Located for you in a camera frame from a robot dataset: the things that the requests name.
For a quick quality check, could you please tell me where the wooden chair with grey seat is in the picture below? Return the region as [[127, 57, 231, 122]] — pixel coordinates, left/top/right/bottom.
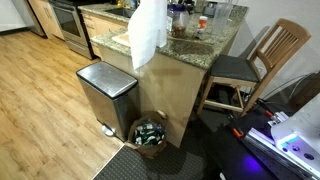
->
[[197, 18, 311, 115]]

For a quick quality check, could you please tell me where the small orange white bottle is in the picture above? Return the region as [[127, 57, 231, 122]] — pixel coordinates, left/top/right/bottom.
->
[[197, 16, 208, 35]]

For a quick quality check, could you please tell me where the stainless steel oven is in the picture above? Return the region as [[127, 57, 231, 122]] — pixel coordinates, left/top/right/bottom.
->
[[49, 0, 94, 59]]

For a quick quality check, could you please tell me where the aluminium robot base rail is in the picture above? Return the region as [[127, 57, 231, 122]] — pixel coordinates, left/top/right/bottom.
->
[[244, 112, 317, 180]]

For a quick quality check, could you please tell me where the glass jar with blue lid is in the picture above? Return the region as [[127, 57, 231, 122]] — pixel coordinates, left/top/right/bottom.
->
[[167, 4, 189, 37]]

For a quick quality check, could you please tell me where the stainless steel trash can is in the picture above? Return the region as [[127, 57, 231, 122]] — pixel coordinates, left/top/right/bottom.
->
[[76, 61, 140, 141]]

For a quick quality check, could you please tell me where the brown paper bag of cans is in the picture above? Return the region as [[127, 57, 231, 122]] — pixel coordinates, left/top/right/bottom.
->
[[125, 110, 168, 159]]

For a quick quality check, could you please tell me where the clear plastic pitcher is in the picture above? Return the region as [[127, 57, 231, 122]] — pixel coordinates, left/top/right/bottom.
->
[[212, 0, 233, 35]]

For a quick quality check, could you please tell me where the dark floor mat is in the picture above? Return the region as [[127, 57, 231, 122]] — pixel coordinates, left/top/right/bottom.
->
[[91, 110, 230, 180]]

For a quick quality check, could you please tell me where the kitchen sink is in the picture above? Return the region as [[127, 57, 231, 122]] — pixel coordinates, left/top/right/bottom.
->
[[108, 8, 134, 18]]

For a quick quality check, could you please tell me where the black box on counter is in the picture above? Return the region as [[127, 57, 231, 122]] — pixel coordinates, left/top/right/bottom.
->
[[202, 2, 217, 18]]

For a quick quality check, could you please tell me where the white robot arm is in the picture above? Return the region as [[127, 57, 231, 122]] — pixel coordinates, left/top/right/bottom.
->
[[271, 94, 320, 180]]

